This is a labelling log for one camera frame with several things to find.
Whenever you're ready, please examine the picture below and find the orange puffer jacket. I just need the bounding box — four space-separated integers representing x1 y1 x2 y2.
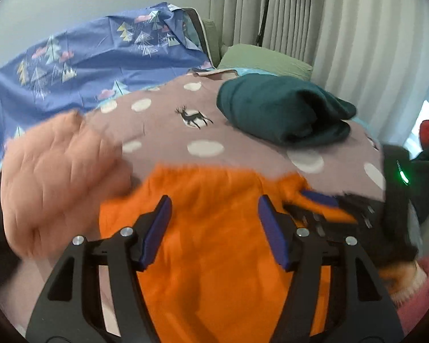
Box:
99 165 353 342

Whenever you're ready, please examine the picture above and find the person's right hand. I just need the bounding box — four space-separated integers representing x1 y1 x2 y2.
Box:
378 261 427 307

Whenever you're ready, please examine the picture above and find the pink hoodie sleeve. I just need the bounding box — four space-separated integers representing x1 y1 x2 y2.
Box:
398 256 429 335

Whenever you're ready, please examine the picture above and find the folded dark green garment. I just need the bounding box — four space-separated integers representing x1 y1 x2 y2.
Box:
216 73 356 148

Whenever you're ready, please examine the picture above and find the folded pink quilted garment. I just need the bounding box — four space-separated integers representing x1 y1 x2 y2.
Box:
1 111 132 259

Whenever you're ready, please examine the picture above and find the green pillow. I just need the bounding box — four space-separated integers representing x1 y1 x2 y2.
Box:
218 44 313 81

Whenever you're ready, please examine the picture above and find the grey pleated curtain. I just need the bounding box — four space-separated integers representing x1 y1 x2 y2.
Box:
209 0 429 145

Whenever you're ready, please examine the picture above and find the mauve deer print bedsheet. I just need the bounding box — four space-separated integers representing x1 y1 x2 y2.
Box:
0 69 387 336

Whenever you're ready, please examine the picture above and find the black floor lamp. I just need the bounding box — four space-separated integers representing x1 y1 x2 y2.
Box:
255 0 270 47

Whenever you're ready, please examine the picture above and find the green headboard cushion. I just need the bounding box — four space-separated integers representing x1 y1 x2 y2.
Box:
202 19 221 67

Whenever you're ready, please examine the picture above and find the blue tree print sheet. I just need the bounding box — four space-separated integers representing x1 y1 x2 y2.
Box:
0 2 211 171

